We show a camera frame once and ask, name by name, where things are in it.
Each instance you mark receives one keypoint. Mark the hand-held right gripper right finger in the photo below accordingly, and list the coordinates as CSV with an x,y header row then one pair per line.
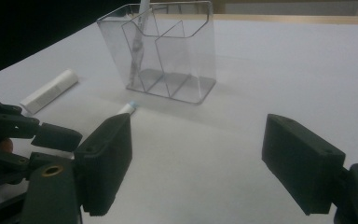
x,y
304,165

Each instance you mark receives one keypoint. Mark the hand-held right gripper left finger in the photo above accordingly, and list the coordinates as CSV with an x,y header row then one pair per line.
x,y
105,165

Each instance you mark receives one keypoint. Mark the clear plastic pen holder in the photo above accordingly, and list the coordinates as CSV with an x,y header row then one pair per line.
x,y
180,62

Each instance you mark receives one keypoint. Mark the white pen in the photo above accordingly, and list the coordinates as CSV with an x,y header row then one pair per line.
x,y
128,109

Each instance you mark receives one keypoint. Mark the white cylindrical tube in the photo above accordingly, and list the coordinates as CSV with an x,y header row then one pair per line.
x,y
48,91

